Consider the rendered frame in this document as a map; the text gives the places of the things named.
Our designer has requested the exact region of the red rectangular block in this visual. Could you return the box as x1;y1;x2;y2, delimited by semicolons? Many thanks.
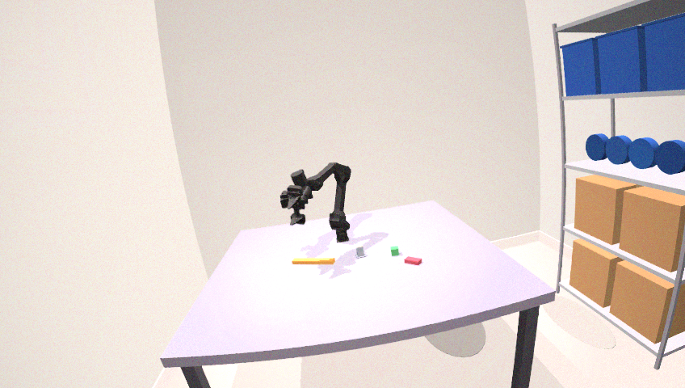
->
404;256;422;265

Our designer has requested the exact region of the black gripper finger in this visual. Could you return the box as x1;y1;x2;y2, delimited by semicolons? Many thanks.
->
290;216;304;226
288;192;301;209

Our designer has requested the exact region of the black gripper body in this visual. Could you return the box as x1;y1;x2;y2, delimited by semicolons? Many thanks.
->
288;185;309;225

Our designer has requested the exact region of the yellow bar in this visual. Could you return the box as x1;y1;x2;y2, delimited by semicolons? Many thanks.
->
292;258;335;265

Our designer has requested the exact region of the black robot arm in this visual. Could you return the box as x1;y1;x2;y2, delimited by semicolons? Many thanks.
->
280;162;351;243

